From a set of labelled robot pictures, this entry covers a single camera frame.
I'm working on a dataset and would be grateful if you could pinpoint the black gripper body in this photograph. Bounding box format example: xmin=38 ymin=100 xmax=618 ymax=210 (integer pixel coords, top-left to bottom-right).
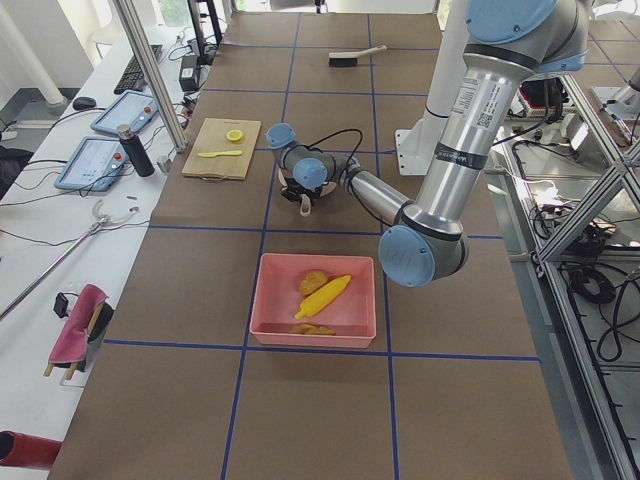
xmin=280 ymin=184 xmax=323 ymax=201

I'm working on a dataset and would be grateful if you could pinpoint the beige plastic dustpan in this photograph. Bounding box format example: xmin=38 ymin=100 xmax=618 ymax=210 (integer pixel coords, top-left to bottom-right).
xmin=277 ymin=168 xmax=337 ymax=217

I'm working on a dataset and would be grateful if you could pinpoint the round fried nugget toy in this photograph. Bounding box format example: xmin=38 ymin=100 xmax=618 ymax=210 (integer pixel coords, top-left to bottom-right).
xmin=298 ymin=270 xmax=329 ymax=296

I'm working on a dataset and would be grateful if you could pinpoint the yellow toy corn cob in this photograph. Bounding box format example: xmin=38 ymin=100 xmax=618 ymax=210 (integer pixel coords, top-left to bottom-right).
xmin=294 ymin=275 xmax=352 ymax=320

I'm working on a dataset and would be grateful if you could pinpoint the beige hand brush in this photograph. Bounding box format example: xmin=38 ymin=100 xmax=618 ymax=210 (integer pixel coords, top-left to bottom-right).
xmin=328 ymin=44 xmax=388 ymax=68

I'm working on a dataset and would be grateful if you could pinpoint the long fried nugget toy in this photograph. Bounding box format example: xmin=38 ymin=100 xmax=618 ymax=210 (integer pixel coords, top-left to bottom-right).
xmin=290 ymin=323 xmax=336 ymax=336

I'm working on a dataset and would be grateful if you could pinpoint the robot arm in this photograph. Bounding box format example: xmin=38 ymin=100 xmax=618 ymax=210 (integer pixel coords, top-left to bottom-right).
xmin=266 ymin=1 xmax=591 ymax=287

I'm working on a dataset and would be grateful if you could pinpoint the pink plastic bin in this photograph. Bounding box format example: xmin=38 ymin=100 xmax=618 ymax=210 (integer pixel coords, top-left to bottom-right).
xmin=250 ymin=253 xmax=377 ymax=348

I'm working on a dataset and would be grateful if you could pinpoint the yellow plastic knife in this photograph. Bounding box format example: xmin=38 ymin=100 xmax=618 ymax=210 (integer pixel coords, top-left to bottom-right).
xmin=197 ymin=150 xmax=243 ymax=158

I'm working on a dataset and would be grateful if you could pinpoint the wooden cutting board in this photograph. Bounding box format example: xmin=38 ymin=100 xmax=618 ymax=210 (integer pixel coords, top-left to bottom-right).
xmin=182 ymin=118 xmax=261 ymax=181

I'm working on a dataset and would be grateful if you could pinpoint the white pillar with base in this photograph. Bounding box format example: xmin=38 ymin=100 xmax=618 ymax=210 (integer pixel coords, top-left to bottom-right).
xmin=395 ymin=0 xmax=469 ymax=176

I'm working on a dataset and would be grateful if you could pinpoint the black water bottle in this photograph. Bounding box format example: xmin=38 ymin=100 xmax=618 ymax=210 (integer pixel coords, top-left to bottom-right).
xmin=117 ymin=124 xmax=154 ymax=177

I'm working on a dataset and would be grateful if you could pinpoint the black power adapter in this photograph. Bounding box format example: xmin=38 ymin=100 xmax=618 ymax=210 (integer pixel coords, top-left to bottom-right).
xmin=178 ymin=54 xmax=201 ymax=92

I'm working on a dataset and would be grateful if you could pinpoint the upper teach pendant tablet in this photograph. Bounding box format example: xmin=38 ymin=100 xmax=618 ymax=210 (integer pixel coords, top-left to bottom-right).
xmin=90 ymin=90 xmax=158 ymax=136

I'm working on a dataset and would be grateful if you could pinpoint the teach pendant tablet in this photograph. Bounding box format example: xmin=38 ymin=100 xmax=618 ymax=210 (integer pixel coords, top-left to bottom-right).
xmin=54 ymin=137 xmax=128 ymax=192
xmin=90 ymin=90 xmax=158 ymax=136

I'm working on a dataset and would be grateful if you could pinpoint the metal grabber stick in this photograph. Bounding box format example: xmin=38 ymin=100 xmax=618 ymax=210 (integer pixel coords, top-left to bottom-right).
xmin=1 ymin=200 xmax=140 ymax=320

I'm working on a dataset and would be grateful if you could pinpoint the black keyboard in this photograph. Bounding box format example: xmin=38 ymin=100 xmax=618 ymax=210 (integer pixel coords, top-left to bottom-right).
xmin=113 ymin=56 xmax=147 ymax=95

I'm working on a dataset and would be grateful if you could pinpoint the lower teach pendant tablet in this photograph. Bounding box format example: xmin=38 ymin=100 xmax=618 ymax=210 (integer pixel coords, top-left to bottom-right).
xmin=54 ymin=137 xmax=128 ymax=192

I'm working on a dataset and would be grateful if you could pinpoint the black computer mouse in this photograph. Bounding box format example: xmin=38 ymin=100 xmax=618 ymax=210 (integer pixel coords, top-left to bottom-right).
xmin=72 ymin=96 xmax=97 ymax=111

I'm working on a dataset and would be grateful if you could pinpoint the pink cloth on stand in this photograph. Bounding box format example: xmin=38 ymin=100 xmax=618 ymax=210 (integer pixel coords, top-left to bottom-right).
xmin=43 ymin=284 xmax=114 ymax=380

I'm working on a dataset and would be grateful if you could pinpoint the red cylinder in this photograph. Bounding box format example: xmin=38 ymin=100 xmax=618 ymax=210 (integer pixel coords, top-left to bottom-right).
xmin=1 ymin=431 xmax=62 ymax=470

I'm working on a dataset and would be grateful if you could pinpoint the aluminium frame post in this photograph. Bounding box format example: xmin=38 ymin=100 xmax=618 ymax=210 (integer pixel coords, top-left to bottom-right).
xmin=113 ymin=0 xmax=187 ymax=153

